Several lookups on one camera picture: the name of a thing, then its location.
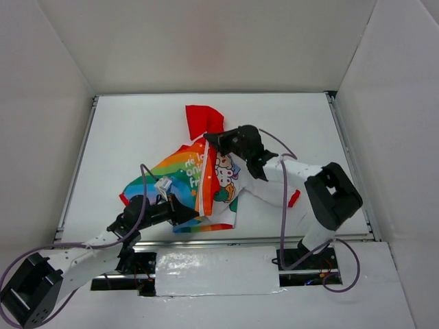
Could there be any aluminium table frame rail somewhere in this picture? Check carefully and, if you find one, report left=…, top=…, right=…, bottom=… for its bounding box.
left=51, top=236, right=382, bottom=248

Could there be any white foil-covered plate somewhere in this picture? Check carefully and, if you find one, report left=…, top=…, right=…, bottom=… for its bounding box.
left=155, top=246, right=281, bottom=297

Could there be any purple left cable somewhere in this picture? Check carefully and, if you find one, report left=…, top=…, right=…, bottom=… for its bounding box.
left=0, top=163, right=162, bottom=326

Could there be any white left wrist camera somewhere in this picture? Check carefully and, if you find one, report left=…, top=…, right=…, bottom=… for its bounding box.
left=154, top=175, right=172, bottom=199

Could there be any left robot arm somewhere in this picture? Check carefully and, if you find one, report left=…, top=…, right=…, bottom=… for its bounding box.
left=1, top=194, right=199, bottom=328

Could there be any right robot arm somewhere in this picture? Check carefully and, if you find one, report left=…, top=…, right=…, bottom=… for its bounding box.
left=204, top=125, right=363, bottom=268

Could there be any rainbow and white hooded jacket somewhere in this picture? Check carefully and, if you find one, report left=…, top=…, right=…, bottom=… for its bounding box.
left=119, top=105, right=300, bottom=233

